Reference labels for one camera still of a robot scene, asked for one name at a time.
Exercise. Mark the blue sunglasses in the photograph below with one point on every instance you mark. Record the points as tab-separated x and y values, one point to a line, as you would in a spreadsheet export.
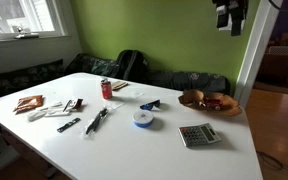
146	106

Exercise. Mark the black flat strip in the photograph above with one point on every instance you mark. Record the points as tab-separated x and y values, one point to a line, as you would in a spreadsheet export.
68	125

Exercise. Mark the wooden tray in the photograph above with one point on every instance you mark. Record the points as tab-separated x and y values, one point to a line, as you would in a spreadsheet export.
230	106

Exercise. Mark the black backpack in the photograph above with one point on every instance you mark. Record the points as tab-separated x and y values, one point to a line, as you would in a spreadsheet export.
132	65

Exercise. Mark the white door frame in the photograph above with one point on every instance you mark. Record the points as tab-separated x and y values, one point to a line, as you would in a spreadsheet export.
257	50

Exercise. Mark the dark corner cushion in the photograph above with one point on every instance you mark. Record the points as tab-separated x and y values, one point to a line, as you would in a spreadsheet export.
90	65

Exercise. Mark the red soda can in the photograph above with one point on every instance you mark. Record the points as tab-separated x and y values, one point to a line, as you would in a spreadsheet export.
106	90

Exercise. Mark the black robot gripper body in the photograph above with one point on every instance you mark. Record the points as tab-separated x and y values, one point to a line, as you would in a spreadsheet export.
230	2

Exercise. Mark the white flat packet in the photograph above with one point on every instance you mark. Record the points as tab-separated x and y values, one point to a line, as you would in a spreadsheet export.
58	113

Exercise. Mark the white oval object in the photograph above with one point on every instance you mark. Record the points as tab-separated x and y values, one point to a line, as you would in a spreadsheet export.
36	115

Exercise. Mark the blue and white tape roll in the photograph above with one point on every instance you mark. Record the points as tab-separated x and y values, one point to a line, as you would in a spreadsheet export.
143	119

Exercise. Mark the clear plastic bag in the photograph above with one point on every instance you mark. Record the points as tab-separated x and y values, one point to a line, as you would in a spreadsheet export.
132	95

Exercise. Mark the orange snack packet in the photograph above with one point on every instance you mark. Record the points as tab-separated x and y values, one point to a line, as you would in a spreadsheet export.
29	103

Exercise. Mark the small object on windowsill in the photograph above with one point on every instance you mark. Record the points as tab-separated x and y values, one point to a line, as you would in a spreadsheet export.
25	34

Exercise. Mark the black pen in clear bag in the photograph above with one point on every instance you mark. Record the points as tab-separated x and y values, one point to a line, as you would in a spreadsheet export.
96	120

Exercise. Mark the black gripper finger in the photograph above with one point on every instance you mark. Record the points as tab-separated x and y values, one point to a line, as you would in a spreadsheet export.
237	23
222	18

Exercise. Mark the wicker basket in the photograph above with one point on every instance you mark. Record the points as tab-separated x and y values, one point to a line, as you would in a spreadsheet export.
280	50

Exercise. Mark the grey calculator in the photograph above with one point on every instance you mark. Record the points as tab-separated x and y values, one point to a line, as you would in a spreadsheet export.
199	135

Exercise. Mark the white window frame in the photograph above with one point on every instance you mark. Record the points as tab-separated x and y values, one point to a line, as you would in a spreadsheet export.
59	18

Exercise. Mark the dark floral back cushion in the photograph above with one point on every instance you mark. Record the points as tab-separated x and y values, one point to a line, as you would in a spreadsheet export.
190	81

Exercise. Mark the small white packet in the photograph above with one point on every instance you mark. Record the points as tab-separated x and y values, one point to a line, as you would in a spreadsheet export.
55	104

